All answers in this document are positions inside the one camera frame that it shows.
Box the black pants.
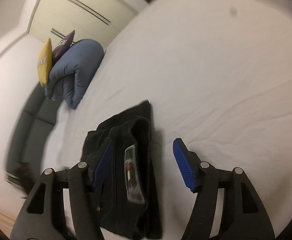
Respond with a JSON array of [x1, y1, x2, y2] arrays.
[[81, 100, 162, 239]]

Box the grey headboard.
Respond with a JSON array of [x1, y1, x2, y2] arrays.
[[5, 85, 62, 194]]

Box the blue folded duvet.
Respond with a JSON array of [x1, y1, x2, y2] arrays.
[[44, 39, 104, 109]]

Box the yellow cushion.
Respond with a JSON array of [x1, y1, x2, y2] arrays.
[[37, 38, 53, 87]]

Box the purple cushion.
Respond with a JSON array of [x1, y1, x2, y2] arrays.
[[52, 30, 75, 65]]

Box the cream wardrobe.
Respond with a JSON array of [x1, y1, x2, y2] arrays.
[[29, 0, 148, 48]]

